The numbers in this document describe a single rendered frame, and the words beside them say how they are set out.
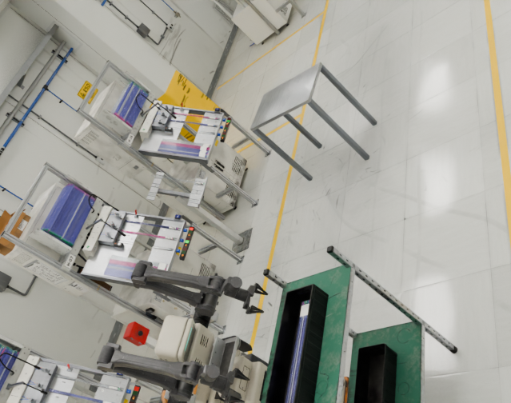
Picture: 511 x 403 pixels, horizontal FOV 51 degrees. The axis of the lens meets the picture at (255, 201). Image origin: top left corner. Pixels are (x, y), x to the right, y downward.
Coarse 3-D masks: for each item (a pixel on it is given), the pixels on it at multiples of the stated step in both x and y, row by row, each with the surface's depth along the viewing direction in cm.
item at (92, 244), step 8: (104, 208) 485; (112, 208) 487; (104, 216) 479; (96, 224) 474; (104, 224) 474; (96, 232) 469; (88, 240) 463; (96, 240) 463; (88, 248) 458; (96, 248) 465; (88, 256) 464
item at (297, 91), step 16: (320, 64) 449; (288, 80) 476; (304, 80) 452; (336, 80) 459; (272, 96) 482; (288, 96) 457; (304, 96) 434; (352, 96) 469; (272, 112) 462; (288, 112) 444; (320, 112) 433; (368, 112) 480; (256, 128) 472; (304, 128) 521; (336, 128) 443; (272, 144) 484; (320, 144) 531; (352, 144) 453; (288, 160) 495; (304, 176) 508
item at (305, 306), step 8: (304, 304) 256; (304, 312) 253; (304, 320) 250; (304, 328) 247; (296, 344) 245; (296, 352) 242; (296, 360) 239; (296, 368) 236; (296, 376) 233; (296, 384) 230; (288, 392) 231; (288, 400) 228
